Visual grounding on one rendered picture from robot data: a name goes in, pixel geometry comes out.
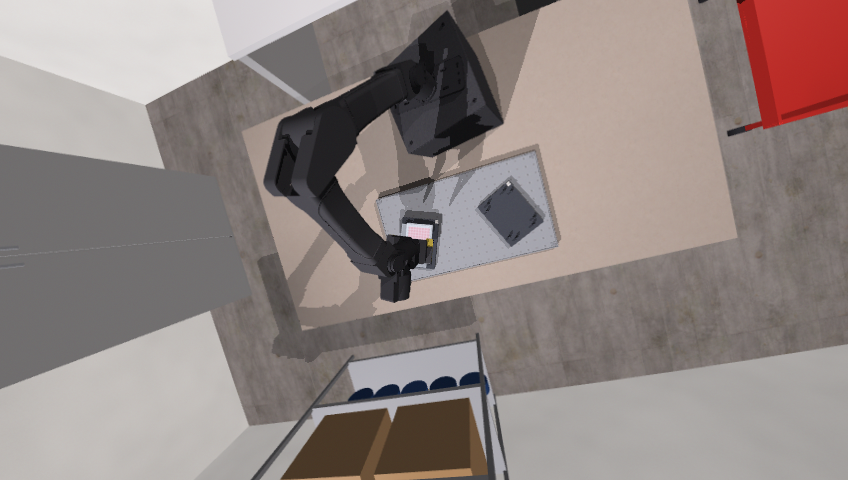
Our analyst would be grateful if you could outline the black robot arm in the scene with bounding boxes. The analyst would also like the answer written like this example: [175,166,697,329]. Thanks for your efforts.
[263,56,465,303]

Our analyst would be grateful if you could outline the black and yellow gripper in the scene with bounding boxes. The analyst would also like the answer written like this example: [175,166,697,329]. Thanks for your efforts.
[386,234,433,264]

